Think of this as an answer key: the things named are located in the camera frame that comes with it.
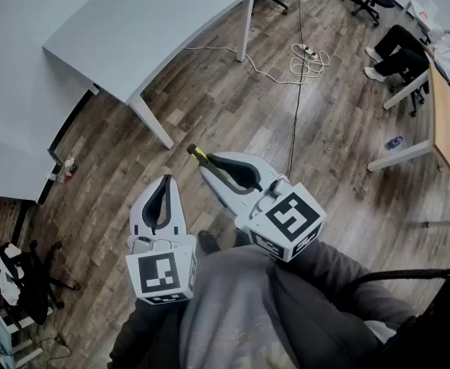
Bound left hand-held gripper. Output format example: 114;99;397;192
124;174;198;306

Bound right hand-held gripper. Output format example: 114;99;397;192
199;151;328;264

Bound yellow black pen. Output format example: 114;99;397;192
186;143;230;184

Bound person's right forearm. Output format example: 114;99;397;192
274;238;418;330

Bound person's left forearm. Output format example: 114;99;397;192
108;296;195;369

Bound person's dark shoe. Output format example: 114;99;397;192
197;229;222;255

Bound white table leg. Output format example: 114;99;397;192
235;0;256;63
127;92;175;150

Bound person's grey shirt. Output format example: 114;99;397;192
178;244;379;369

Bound white power strip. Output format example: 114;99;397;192
299;43;320;61

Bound white cloth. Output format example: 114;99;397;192
0;243;23;307

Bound white shelf rack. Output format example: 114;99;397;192
0;292;53;369

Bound small white table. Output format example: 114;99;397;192
403;0;441;34

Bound white cable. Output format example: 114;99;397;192
182;43;332;86

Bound dark braided cable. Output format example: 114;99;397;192
343;258;450;295

